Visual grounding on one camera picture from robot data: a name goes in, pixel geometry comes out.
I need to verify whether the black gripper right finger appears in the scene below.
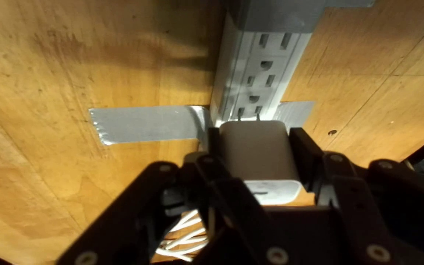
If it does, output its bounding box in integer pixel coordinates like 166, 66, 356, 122
289, 125, 424, 265

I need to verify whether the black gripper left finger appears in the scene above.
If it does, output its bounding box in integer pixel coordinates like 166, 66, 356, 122
55, 125, 267, 265

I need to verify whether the white charger head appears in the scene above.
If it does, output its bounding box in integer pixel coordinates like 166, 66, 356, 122
217, 119, 304, 207

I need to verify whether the white power strip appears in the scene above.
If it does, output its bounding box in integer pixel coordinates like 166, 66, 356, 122
208, 0, 326, 123

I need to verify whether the white power cord with plug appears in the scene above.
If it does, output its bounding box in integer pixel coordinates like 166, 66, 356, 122
154, 207, 210, 263

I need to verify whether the grey duct tape strip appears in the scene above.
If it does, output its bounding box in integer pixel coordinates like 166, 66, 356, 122
86, 100, 317, 147
230, 0, 376, 35

